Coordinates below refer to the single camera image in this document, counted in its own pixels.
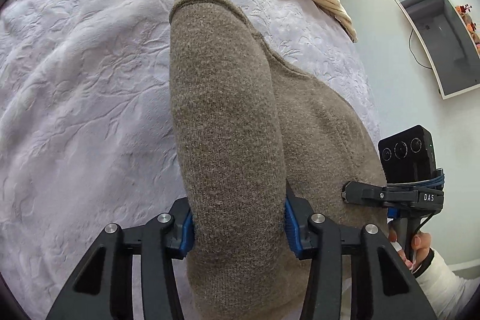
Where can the brown knit sweater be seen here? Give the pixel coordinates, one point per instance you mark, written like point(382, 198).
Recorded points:
point(249, 125)

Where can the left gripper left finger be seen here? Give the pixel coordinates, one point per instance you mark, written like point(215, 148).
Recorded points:
point(102, 284)

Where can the wall mounted television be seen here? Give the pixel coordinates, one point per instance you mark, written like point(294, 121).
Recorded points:
point(448, 43)

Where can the white sleeved right forearm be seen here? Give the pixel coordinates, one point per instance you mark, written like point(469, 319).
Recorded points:
point(449, 295)

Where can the person's right hand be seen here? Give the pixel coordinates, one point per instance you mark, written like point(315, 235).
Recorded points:
point(421, 244)

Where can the orange artificial flowers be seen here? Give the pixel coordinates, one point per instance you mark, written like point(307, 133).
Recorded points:
point(468, 20)

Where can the embossed lavender bedspread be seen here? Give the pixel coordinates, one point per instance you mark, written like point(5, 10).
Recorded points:
point(86, 129)

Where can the black camera box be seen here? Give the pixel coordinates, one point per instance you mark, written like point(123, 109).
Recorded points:
point(408, 156)

